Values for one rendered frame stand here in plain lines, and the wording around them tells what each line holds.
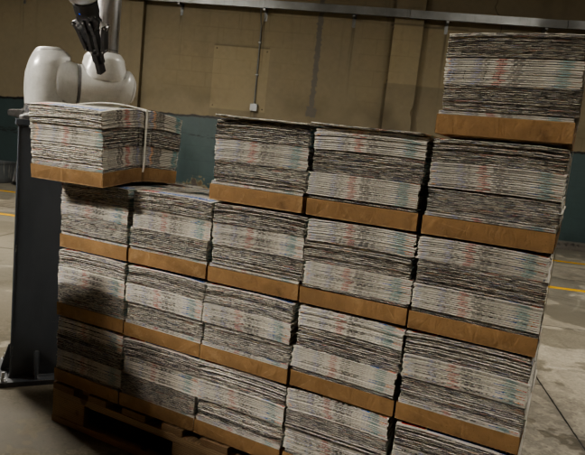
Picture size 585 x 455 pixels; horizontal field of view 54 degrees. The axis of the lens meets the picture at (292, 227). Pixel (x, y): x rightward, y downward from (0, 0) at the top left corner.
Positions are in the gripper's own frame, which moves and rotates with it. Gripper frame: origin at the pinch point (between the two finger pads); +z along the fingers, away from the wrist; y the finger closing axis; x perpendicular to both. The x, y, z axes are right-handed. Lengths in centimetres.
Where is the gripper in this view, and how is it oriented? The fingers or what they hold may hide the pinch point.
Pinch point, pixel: (98, 62)
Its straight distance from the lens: 205.6
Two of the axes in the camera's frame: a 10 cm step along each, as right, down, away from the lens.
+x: -3.3, 6.4, -7.0
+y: -9.5, -2.3, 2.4
